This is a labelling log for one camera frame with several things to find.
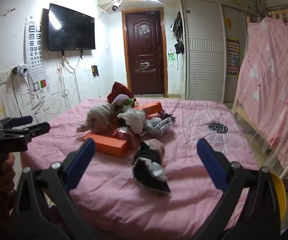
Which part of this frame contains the white security camera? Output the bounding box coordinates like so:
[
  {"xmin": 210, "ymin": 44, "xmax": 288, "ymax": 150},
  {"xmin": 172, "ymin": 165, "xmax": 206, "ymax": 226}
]
[{"xmin": 110, "ymin": 0, "xmax": 123, "ymax": 12}]

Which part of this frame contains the black and white cloth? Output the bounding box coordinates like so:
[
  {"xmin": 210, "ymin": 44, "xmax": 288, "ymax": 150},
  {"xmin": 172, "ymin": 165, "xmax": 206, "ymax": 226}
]
[{"xmin": 133, "ymin": 145, "xmax": 171, "ymax": 195}]

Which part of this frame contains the black wall television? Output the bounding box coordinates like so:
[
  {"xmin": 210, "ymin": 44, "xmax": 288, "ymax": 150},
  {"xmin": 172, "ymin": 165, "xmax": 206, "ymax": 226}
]
[{"xmin": 48, "ymin": 3, "xmax": 96, "ymax": 52}]

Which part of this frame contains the white eye chart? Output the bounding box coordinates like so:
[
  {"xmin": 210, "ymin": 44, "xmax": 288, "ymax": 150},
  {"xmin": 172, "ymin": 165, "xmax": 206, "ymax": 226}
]
[{"xmin": 25, "ymin": 17, "xmax": 50, "ymax": 90}]

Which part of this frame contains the dusty pink cloth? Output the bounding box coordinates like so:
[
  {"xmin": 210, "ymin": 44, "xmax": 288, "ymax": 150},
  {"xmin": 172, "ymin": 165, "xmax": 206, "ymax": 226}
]
[{"xmin": 143, "ymin": 140, "xmax": 166, "ymax": 165}]

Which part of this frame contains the beige cloth ball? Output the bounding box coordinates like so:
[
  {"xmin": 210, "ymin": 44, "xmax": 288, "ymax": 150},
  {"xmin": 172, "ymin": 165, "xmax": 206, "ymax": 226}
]
[{"xmin": 76, "ymin": 104, "xmax": 114, "ymax": 134}]

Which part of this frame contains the white slatted wardrobe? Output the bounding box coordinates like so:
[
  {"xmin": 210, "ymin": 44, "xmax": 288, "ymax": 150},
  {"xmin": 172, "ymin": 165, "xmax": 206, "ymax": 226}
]
[{"xmin": 181, "ymin": 0, "xmax": 249, "ymax": 103}]

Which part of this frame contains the white plug-in charger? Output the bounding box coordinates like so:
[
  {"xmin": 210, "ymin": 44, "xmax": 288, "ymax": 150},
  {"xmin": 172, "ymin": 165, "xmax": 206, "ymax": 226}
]
[{"xmin": 18, "ymin": 64, "xmax": 29, "ymax": 77}]

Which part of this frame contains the yellow plastic chair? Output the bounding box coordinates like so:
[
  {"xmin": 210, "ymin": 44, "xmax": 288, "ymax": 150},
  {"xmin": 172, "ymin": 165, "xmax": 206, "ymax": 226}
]
[{"xmin": 270, "ymin": 172, "xmax": 286, "ymax": 223}]

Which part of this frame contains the white plastic bag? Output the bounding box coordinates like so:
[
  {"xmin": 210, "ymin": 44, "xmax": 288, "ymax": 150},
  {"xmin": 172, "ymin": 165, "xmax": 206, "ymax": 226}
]
[{"xmin": 117, "ymin": 109, "xmax": 146, "ymax": 134}]

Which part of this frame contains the black spotted round patch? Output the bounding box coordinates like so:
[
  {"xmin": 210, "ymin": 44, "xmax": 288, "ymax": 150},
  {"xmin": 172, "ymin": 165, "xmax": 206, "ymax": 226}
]
[{"xmin": 208, "ymin": 123, "xmax": 228, "ymax": 133}]

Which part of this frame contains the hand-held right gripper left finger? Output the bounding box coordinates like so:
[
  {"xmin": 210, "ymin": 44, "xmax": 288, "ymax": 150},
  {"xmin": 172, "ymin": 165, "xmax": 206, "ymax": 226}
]
[{"xmin": 10, "ymin": 138, "xmax": 104, "ymax": 240}]

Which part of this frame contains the green purple plush cloth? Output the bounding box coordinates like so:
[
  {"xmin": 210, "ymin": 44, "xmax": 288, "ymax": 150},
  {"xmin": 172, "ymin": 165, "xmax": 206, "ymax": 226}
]
[{"xmin": 110, "ymin": 94, "xmax": 137, "ymax": 113}]

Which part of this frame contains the white television cable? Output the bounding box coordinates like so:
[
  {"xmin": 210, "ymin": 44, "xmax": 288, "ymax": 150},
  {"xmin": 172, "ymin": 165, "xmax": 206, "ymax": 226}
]
[{"xmin": 59, "ymin": 51, "xmax": 81, "ymax": 103}]

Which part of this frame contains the dark brown door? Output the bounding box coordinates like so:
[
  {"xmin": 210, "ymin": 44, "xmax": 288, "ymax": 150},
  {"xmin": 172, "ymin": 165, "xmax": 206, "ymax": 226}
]
[{"xmin": 121, "ymin": 7, "xmax": 169, "ymax": 98}]

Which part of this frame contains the pink printed curtain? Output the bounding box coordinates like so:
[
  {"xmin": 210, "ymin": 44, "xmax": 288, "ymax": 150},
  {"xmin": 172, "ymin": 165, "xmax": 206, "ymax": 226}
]
[{"xmin": 235, "ymin": 16, "xmax": 288, "ymax": 178}]

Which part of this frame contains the black hanging bag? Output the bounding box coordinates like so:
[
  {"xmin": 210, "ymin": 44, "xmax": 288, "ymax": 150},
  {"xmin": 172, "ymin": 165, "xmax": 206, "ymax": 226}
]
[
  {"xmin": 174, "ymin": 41, "xmax": 185, "ymax": 55},
  {"xmin": 173, "ymin": 11, "xmax": 184, "ymax": 42}
]

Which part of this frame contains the red cloth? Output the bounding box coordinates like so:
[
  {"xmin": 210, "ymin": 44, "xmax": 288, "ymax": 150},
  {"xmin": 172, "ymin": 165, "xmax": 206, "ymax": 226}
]
[{"xmin": 107, "ymin": 82, "xmax": 134, "ymax": 103}]

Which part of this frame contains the person's left hand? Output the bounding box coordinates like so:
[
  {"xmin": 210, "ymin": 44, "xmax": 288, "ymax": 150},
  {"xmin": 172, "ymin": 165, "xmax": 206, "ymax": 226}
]
[{"xmin": 0, "ymin": 152, "xmax": 16, "ymax": 193}]

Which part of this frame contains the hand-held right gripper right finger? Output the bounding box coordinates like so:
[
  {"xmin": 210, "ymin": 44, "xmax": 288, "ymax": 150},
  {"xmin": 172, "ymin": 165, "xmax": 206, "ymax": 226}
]
[{"xmin": 196, "ymin": 138, "xmax": 282, "ymax": 240}]

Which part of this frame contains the orange cardboard box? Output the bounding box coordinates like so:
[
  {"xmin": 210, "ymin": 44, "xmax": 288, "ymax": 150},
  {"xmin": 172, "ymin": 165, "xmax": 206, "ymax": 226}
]
[
  {"xmin": 134, "ymin": 101, "xmax": 163, "ymax": 119},
  {"xmin": 83, "ymin": 133, "xmax": 129, "ymax": 158}
]

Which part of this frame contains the colourful grid poster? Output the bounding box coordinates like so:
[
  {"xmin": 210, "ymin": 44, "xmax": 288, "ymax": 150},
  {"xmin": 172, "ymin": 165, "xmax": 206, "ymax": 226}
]
[{"xmin": 226, "ymin": 38, "xmax": 241, "ymax": 75}]

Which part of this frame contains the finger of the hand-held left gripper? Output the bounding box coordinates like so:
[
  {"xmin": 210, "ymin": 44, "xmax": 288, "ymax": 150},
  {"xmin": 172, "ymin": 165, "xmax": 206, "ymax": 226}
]
[
  {"xmin": 1, "ymin": 122, "xmax": 51, "ymax": 140},
  {"xmin": 0, "ymin": 116, "xmax": 33, "ymax": 129}
]

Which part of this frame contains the white wall socket strip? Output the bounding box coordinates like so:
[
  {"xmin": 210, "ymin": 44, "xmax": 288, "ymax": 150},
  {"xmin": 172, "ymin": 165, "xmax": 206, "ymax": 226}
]
[{"xmin": 0, "ymin": 67, "xmax": 19, "ymax": 84}]

